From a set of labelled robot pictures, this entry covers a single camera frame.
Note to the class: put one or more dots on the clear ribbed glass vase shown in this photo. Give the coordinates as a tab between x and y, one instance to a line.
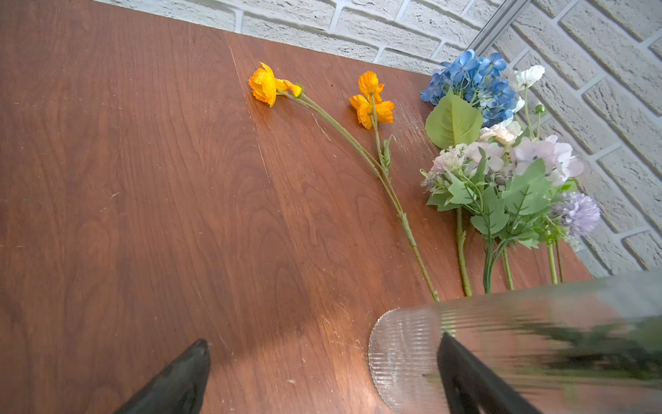
591	346

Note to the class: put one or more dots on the blue hydrangea flower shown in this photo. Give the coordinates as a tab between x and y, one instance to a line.
469	94

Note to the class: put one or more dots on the white small flower stem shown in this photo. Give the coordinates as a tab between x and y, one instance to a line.
527	119

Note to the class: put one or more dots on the white green mixed bouquet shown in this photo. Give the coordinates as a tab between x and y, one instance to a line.
513	189

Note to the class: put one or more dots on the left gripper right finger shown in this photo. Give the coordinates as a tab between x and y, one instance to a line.
476	383

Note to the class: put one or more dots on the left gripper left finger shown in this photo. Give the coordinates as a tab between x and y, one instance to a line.
179	388

